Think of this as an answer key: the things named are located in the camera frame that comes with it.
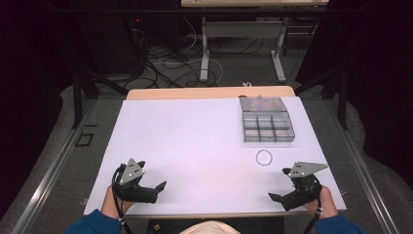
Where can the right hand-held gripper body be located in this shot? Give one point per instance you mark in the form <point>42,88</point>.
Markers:
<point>305,175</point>

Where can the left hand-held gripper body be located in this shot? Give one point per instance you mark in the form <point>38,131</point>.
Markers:
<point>131,171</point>

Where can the person's right hand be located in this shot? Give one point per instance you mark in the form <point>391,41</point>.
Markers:
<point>324,205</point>

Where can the person's left hand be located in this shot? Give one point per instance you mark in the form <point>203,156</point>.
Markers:
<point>112,204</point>

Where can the white table cover sheet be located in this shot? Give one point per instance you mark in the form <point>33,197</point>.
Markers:
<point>195,149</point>

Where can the person's beige lap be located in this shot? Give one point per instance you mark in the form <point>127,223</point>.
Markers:
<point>210,228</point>

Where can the clear plastic compartment box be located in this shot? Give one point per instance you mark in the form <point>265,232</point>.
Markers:
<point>267,119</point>

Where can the black metal stand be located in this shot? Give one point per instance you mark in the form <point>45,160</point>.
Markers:
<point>79,94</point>
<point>341,94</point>

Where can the black power strip red light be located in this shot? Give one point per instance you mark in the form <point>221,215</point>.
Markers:
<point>136,22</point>

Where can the white desk with metal legs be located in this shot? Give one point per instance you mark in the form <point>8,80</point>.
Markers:
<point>243,29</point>

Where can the aluminium floor rail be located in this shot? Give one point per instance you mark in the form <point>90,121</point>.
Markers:
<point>360,169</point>
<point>52,172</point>

